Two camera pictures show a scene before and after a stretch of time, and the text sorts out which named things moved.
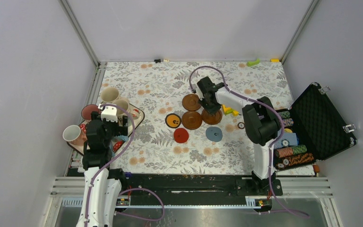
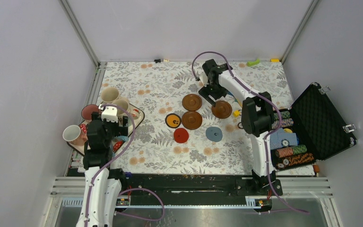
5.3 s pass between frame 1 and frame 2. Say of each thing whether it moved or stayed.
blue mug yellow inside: stayed
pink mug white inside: stayed
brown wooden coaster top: stayed
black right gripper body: moved
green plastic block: stayed
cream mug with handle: stayed
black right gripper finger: moved
